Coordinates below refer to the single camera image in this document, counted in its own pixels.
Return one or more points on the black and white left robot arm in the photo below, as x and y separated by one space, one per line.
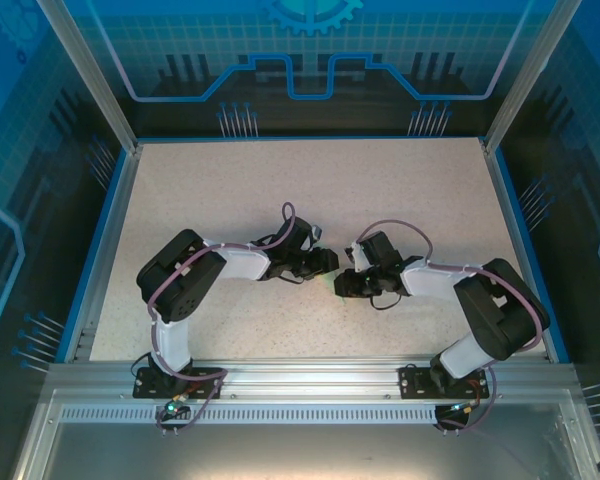
195 290

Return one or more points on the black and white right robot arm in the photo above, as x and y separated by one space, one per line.
490 315

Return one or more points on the grey metal tray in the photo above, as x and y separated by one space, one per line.
305 455

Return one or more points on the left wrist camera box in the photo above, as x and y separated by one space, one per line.
316 233

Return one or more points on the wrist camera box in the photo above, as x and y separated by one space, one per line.
316 233
357 257

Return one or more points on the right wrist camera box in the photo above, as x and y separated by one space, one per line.
357 257

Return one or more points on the long aluminium mounting rail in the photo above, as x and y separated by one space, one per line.
305 380

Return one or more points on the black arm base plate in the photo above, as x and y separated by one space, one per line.
147 385
412 382

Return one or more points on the aluminium side rail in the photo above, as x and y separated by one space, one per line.
109 240
513 225

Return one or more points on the aluminium frame post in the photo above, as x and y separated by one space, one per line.
92 75
528 75

